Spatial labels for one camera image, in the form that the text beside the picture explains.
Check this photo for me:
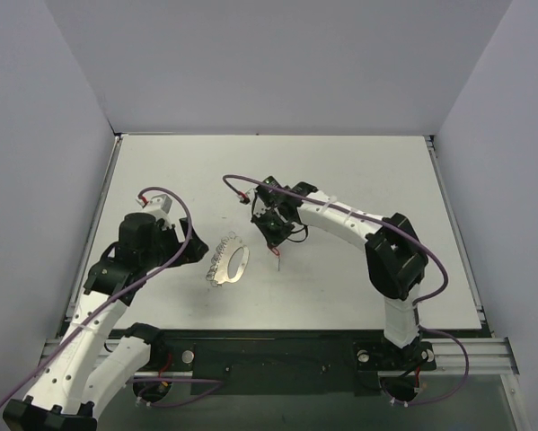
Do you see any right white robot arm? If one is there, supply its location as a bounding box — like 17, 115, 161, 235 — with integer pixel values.
245, 177, 428, 367

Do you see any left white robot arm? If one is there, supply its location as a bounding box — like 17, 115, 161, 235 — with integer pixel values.
3, 209, 208, 430

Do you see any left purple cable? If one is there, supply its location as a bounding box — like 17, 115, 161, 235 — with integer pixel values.
0, 186, 193, 427

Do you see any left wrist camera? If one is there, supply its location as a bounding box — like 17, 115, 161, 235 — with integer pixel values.
137, 194, 172, 219

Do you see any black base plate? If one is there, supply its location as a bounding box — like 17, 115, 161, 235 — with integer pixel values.
143, 330, 437, 396

